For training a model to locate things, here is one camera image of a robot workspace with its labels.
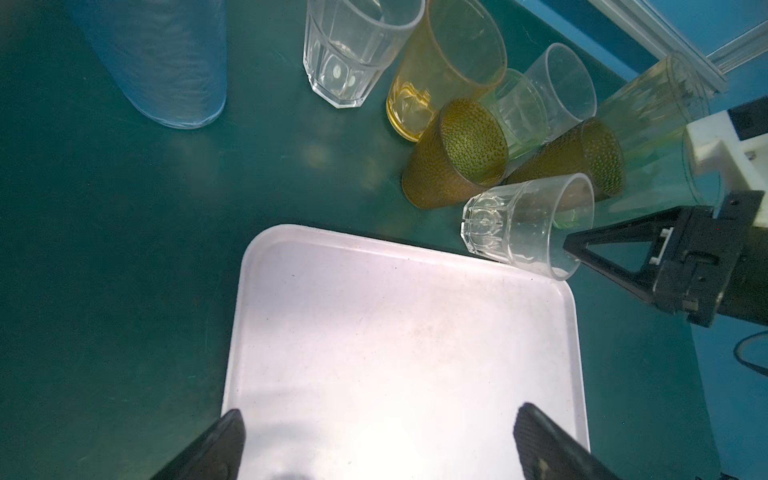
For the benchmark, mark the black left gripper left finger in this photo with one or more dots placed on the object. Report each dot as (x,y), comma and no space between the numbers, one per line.
(215,454)

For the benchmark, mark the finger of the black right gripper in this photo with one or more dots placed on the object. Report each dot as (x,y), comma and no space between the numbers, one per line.
(628,253)

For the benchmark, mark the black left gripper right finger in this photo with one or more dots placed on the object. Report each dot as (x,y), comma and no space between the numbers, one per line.
(546,451)

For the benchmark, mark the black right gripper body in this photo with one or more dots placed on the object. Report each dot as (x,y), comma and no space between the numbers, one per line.
(714,264)

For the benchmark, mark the clear faceted glass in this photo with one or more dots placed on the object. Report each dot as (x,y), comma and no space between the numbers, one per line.
(525,225)
(349,44)

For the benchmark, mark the lilac plastic tray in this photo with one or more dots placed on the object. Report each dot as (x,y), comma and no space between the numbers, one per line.
(356,358)

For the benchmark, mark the tall green glass front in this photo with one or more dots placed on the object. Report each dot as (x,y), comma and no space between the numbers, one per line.
(659,176)

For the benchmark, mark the dark amber dimpled glass right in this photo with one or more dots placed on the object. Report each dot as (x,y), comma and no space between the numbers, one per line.
(590,148)

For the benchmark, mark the dark amber dimpled glass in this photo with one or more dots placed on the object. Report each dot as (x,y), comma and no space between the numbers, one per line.
(590,148)
(462,153)

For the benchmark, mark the tall green yellow glass rear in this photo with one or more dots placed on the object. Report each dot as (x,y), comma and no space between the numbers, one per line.
(655,107)

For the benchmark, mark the clear smooth glass rear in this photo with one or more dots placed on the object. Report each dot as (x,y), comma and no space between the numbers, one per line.
(566,88)

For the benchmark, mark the pale green small glass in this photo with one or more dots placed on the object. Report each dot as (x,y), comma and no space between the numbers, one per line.
(519,110)

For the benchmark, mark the dark amber dimpled glass left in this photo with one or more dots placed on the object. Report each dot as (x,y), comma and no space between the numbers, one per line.
(462,153)

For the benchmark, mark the yellow amber smooth glass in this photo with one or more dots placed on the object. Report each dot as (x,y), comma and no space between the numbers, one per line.
(456,51)

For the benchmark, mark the frosted blue tall cup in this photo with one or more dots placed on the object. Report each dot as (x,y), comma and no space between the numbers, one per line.
(169,58)

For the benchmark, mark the aluminium frame right post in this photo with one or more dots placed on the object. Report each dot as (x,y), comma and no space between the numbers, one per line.
(642,22)

